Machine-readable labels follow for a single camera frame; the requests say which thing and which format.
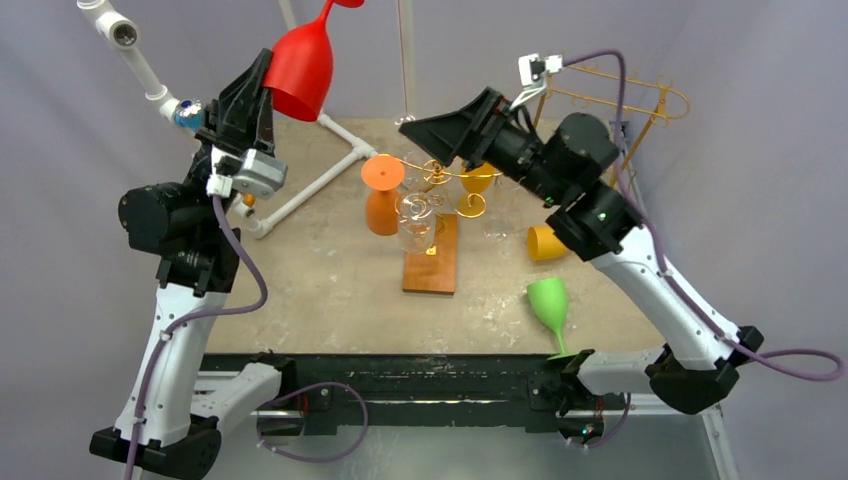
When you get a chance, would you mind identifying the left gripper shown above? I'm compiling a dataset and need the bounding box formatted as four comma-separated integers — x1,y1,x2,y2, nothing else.
183,49,274,194

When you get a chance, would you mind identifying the clear round wine glass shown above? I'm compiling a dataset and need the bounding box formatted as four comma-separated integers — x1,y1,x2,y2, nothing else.
393,112,416,126

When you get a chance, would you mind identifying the red wine glass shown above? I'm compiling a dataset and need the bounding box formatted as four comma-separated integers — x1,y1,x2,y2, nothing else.
263,0,365,122

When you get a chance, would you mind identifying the orange wine glass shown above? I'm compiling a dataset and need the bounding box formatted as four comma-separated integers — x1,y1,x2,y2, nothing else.
361,154,405,236

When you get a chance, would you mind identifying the clear ribbed wine glass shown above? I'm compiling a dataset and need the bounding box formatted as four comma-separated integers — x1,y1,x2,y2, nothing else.
396,191,437,254

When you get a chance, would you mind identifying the clear flute glass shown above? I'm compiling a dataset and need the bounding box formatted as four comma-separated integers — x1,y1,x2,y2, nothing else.
483,175,522,241

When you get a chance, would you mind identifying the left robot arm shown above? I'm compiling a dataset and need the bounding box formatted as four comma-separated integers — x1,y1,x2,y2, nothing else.
89,49,298,479

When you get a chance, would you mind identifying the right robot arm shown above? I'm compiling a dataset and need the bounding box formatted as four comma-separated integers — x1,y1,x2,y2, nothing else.
399,88,763,414

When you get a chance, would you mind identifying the yellow wine glass back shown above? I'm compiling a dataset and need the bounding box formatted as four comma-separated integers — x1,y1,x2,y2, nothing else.
457,163,496,219

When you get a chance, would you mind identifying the yellow wine glass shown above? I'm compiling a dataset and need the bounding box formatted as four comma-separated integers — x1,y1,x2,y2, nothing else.
526,225,569,262
457,163,496,219

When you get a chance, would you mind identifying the gold wine glass rack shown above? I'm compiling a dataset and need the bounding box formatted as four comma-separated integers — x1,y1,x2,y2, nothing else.
400,154,470,296

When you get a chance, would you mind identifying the yellow wine glass front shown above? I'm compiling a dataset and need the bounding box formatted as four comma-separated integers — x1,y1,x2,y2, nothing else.
526,225,569,262

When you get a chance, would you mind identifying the green wine glass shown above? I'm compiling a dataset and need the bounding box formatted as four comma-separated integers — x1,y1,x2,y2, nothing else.
526,277,576,360

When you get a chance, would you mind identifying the blue valve on pipe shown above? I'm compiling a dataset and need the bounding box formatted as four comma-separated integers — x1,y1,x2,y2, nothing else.
173,99,204,132

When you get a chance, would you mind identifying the white pole red stripe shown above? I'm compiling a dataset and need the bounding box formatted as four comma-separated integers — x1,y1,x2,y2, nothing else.
396,0,417,120

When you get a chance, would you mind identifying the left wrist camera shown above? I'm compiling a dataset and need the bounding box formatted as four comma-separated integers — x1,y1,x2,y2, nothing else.
206,146,288,200

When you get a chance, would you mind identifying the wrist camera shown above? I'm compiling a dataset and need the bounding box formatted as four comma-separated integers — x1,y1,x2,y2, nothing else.
510,53,564,111
206,146,288,200

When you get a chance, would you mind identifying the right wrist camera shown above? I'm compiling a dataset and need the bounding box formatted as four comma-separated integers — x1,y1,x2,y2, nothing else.
510,53,564,111

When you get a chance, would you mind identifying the white PVC pipe frame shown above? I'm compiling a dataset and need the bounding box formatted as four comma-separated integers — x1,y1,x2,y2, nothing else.
77,0,378,239

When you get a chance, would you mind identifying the gold wire bottle rack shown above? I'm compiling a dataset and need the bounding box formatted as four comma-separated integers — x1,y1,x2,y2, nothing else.
532,60,692,190

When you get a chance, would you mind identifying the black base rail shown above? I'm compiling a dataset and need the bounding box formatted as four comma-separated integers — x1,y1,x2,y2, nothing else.
198,352,627,439

